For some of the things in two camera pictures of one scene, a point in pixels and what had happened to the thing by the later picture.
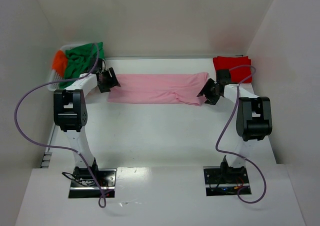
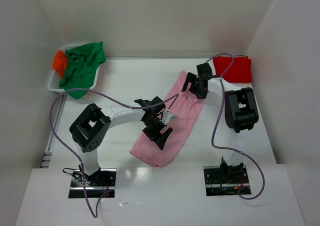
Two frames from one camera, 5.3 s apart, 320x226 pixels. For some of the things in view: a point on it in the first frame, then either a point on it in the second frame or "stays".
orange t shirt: [59, 62] stays
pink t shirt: [179, 88] -> [185, 105]
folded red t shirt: [238, 74] stays
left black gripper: [107, 80] -> [155, 125]
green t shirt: [78, 59] stays
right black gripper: [210, 92] -> [196, 83]
